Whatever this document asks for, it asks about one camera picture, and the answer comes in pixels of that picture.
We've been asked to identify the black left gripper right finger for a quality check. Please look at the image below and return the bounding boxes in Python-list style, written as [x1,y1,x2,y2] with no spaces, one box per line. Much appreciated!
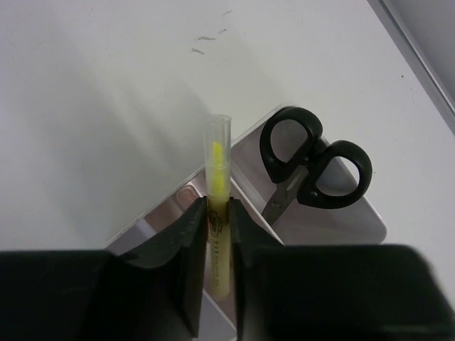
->
[229,199,454,340]

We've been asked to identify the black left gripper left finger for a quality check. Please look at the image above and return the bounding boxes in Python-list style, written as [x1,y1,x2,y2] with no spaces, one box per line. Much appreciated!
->
[1,198,207,340]

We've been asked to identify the black handled scissors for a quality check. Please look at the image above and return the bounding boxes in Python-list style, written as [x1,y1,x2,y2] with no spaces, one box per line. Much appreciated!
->
[259,107,373,225]

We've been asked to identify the yellow slim highlighter pen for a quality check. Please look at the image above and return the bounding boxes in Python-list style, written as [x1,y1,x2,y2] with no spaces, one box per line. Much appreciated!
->
[204,114,231,301]

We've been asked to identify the orange slim highlighter pen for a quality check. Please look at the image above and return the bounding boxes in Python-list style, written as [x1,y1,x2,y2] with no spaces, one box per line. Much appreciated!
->
[176,185,199,210]

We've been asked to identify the white left organizer box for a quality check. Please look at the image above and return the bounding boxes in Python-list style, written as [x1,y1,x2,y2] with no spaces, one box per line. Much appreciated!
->
[105,104,388,341]

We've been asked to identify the aluminium table frame rail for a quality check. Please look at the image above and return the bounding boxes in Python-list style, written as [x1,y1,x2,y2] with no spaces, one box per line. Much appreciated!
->
[369,1,454,127]

